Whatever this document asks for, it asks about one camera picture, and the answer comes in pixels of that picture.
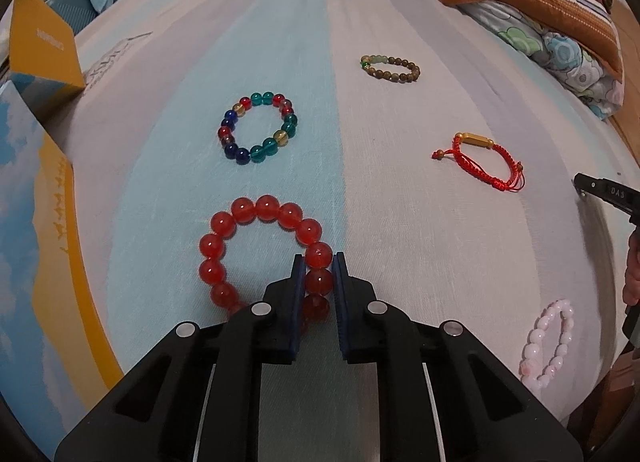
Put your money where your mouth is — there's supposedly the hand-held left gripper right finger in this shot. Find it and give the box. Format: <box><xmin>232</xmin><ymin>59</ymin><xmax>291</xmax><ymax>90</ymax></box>
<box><xmin>334</xmin><ymin>252</ymin><xmax>585</xmax><ymax>462</ymax></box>

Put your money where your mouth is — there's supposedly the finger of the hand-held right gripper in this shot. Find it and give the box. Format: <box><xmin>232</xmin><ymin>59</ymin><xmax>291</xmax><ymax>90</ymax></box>
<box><xmin>572</xmin><ymin>173</ymin><xmax>640</xmax><ymax>225</ymax></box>

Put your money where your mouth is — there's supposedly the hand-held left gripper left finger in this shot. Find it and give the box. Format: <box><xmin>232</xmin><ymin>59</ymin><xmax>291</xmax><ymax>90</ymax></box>
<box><xmin>54</xmin><ymin>253</ymin><xmax>306</xmax><ymax>462</ymax></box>

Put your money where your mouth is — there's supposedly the large red bead bracelet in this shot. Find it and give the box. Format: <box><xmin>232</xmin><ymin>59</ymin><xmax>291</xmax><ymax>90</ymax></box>
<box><xmin>198</xmin><ymin>195</ymin><xmax>335</xmax><ymax>337</ymax></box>

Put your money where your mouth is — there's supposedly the red string bracelet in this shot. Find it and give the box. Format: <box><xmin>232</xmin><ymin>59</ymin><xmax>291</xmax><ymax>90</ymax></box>
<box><xmin>432</xmin><ymin>132</ymin><xmax>527</xmax><ymax>193</ymax></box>

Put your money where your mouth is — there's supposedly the pink bead bracelet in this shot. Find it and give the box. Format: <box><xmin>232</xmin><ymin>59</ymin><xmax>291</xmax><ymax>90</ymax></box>
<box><xmin>520</xmin><ymin>299</ymin><xmax>575</xmax><ymax>392</ymax></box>

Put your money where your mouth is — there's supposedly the multicolour glass bead bracelet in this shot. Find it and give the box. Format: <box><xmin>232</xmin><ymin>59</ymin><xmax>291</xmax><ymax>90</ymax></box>
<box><xmin>218</xmin><ymin>90</ymin><xmax>299</xmax><ymax>165</ymax></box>

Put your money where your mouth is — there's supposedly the brown wooden bead bracelet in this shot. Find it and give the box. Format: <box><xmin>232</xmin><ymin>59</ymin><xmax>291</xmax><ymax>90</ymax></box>
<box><xmin>360</xmin><ymin>54</ymin><xmax>421</xmax><ymax>84</ymax></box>

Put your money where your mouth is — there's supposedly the yellow sky-print cardboard box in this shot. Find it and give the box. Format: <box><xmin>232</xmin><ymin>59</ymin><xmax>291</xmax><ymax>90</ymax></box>
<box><xmin>0</xmin><ymin>0</ymin><xmax>126</xmax><ymax>448</ymax></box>

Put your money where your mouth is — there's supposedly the person's right hand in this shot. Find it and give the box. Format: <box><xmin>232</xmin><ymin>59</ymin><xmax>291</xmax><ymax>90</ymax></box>
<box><xmin>623</xmin><ymin>232</ymin><xmax>640</xmax><ymax>307</ymax></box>

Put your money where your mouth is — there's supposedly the striped bed sheet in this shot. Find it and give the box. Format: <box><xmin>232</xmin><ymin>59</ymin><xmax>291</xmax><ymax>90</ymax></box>
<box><xmin>0</xmin><ymin>0</ymin><xmax>640</xmax><ymax>462</ymax></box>

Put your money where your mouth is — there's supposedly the floral quilt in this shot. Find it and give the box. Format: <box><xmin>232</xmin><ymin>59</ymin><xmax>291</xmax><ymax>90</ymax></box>
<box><xmin>465</xmin><ymin>0</ymin><xmax>626</xmax><ymax>121</ymax></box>

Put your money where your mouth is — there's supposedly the teal suitcase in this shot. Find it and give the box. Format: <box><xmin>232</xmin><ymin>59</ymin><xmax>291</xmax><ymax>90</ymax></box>
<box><xmin>42</xmin><ymin>0</ymin><xmax>123</xmax><ymax>36</ymax></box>

